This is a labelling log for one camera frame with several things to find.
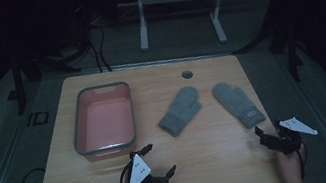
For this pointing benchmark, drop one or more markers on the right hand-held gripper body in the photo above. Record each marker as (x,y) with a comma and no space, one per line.
(287,143)

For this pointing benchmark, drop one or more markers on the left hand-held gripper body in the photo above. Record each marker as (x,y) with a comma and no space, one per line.
(138,172)

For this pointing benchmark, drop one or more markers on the grey mitten with label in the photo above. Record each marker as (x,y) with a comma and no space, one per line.
(237,103)

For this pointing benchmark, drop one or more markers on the pink basin with grey rim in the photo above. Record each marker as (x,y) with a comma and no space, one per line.
(105,122)

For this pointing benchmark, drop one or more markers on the plain grey mitten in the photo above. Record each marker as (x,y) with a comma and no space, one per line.
(181,110)

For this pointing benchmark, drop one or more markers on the person's right hand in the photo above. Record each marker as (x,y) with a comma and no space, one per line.
(289,165)

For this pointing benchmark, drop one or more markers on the black metal stand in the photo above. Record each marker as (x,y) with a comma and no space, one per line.
(19,89)
(292,55)

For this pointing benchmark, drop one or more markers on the grey table grommet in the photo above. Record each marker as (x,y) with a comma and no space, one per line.
(187,74)

